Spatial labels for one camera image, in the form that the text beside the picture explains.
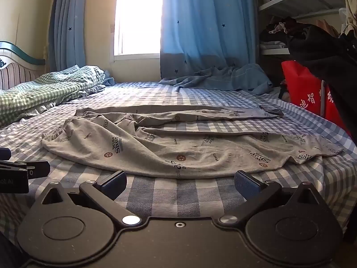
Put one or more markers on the striped bed headboard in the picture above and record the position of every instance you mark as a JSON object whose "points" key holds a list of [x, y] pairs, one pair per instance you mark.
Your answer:
{"points": [[16, 72]]}

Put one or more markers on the narrow blue star curtain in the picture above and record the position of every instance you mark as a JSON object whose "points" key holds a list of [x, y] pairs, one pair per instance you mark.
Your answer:
{"points": [[69, 25]]}

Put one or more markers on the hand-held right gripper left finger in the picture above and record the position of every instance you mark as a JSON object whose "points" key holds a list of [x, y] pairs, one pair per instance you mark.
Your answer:
{"points": [[113, 183]]}

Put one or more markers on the blue plaid bed sheet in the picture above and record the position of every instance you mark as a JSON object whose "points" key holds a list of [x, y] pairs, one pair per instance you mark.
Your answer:
{"points": [[173, 194]]}

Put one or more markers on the grey printed pants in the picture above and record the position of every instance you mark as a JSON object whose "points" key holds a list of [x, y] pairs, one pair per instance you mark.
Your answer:
{"points": [[173, 142]]}

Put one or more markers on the bright window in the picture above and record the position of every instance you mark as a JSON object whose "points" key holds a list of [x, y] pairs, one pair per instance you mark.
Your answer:
{"points": [[138, 16]]}

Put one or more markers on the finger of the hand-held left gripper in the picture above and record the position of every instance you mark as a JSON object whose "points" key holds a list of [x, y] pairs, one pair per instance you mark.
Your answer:
{"points": [[4, 154], [36, 169]]}

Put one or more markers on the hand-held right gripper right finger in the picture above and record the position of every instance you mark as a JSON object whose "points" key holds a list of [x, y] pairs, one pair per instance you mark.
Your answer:
{"points": [[246, 184]]}

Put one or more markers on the pile of dark clothes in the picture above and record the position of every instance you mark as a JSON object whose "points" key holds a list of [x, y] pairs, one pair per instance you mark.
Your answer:
{"points": [[276, 33]]}

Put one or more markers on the white shelf unit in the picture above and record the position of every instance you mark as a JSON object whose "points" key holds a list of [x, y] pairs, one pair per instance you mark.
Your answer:
{"points": [[301, 1]]}

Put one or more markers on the wide blue star curtain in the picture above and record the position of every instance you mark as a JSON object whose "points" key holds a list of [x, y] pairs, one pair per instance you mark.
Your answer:
{"points": [[206, 22]]}

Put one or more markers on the red bag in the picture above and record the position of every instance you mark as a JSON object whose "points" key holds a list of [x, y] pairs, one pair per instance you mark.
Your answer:
{"points": [[302, 86]]}

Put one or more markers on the green checked quilt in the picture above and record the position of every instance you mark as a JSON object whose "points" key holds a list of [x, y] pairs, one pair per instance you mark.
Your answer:
{"points": [[47, 89]]}

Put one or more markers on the black garment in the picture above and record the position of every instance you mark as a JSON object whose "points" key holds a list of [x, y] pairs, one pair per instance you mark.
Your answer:
{"points": [[332, 55]]}

